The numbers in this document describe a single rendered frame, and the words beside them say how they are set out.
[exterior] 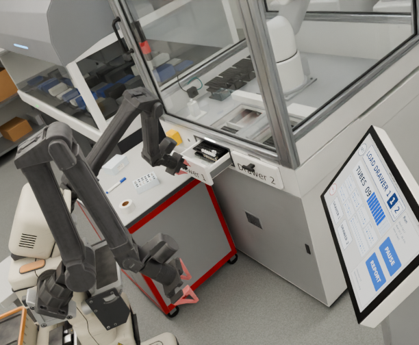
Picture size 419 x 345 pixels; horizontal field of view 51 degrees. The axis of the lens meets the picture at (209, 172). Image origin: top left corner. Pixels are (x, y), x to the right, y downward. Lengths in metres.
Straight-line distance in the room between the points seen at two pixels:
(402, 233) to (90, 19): 2.01
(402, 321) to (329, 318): 0.88
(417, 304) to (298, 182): 0.62
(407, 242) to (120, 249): 0.71
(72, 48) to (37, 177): 1.60
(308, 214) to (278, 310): 0.75
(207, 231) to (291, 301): 0.59
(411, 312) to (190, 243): 1.28
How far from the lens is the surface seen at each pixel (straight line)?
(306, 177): 1.81
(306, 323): 2.41
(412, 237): 1.13
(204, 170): 1.97
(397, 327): 1.59
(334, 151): 1.91
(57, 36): 2.56
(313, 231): 1.99
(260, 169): 1.88
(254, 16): 1.47
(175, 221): 2.31
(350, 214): 1.37
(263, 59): 1.53
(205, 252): 2.53
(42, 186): 1.07
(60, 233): 1.14
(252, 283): 2.64
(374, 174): 1.33
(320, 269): 2.16
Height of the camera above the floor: 1.97
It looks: 33 degrees down
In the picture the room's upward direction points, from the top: 21 degrees counter-clockwise
